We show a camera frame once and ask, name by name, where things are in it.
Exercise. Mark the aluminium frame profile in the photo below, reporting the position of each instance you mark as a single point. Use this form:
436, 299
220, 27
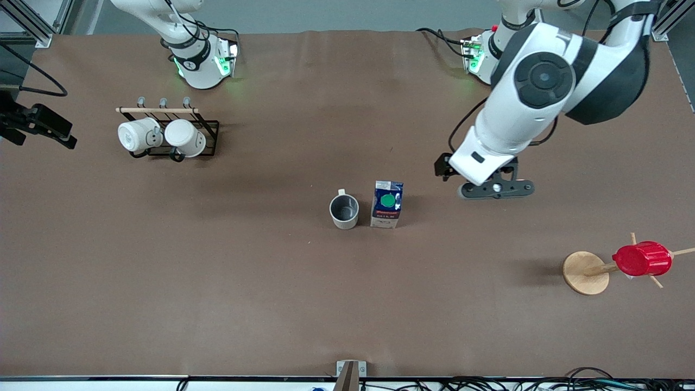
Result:
38, 35
665, 24

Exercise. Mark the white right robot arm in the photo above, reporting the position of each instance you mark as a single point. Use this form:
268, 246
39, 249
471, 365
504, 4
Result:
198, 65

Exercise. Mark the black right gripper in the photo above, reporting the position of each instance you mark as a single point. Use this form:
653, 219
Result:
33, 120

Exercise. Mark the grey ceramic mug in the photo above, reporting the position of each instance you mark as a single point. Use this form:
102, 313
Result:
345, 222

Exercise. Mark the wooden mug tree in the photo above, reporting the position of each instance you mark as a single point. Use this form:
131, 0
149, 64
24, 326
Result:
583, 271

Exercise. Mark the brown table cover sheet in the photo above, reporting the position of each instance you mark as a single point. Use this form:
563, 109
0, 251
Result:
347, 304

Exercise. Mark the white mug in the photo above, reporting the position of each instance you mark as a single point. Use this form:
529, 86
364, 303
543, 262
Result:
184, 137
133, 136

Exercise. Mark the blue milk carton green cap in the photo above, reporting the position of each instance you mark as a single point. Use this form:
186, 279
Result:
386, 201

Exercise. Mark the red plastic cup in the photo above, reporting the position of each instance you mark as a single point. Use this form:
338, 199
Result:
643, 259

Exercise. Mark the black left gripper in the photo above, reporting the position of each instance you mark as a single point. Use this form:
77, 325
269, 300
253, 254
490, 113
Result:
443, 167

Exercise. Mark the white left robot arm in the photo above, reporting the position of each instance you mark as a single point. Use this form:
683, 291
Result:
543, 79

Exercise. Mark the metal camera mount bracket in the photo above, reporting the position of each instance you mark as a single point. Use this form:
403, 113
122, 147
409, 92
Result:
350, 377

